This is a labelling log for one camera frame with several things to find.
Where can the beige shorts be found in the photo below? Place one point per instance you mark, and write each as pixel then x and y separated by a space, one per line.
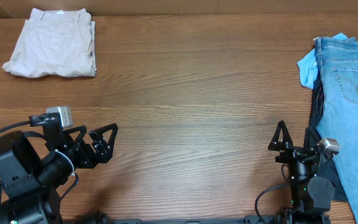
pixel 55 43

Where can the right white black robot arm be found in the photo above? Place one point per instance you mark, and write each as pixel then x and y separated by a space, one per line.
pixel 311 195

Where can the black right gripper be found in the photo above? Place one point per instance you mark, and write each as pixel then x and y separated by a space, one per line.
pixel 292 152

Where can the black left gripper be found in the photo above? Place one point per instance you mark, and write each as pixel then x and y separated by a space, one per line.
pixel 103 152

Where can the blue denim jeans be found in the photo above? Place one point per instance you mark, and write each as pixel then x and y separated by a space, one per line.
pixel 338 65

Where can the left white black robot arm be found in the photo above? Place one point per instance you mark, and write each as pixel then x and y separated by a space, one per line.
pixel 34 165

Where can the light blue shirt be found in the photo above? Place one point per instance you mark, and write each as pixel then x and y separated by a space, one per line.
pixel 308 69

